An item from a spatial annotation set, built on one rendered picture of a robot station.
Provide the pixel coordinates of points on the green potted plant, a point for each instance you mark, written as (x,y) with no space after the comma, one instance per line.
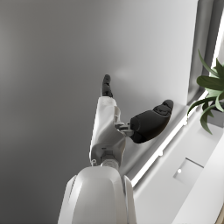
(211,90)

